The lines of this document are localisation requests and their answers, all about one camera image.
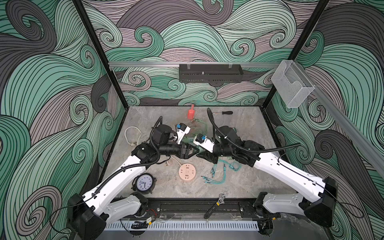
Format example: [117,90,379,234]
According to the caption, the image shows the black wall tray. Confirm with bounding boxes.
[179,64,244,86]

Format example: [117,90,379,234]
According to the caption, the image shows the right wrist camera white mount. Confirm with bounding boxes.
[193,134,215,153]

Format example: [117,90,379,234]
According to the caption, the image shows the aluminium rail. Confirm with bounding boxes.
[299,65,384,176]
[108,61,280,69]

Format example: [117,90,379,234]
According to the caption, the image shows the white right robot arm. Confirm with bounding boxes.
[194,109,338,228]

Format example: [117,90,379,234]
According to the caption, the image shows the round pink socket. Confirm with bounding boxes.
[179,163,196,182]

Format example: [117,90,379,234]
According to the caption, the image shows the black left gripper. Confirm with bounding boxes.
[158,140,199,160]

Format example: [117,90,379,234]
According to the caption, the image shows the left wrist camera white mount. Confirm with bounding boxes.
[176,123,191,145]

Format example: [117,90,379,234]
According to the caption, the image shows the red plastic scoop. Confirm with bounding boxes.
[187,105,195,120]

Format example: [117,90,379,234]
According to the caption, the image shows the aluminium rail back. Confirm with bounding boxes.
[108,61,280,69]

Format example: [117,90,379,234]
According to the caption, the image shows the adjustable wrench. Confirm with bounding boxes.
[204,193,226,220]

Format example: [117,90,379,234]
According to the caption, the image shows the teal usb cable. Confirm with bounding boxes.
[200,158,242,185]

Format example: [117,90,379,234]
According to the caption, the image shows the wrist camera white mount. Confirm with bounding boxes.
[176,123,191,145]
[193,134,215,153]

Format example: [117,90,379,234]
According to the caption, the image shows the clear plastic wall holder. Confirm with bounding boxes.
[271,60,315,109]

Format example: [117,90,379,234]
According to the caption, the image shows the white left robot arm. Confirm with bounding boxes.
[67,117,199,240]

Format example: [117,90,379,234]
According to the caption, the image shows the white slotted cable duct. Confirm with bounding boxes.
[105,221,259,232]

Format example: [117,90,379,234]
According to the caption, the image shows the aluminium rail right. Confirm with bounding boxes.
[299,65,384,176]

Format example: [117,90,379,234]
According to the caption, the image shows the black alarm clock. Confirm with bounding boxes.
[132,174,157,195]

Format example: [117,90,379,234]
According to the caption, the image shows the black handle screwdriver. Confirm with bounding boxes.
[213,111,233,115]

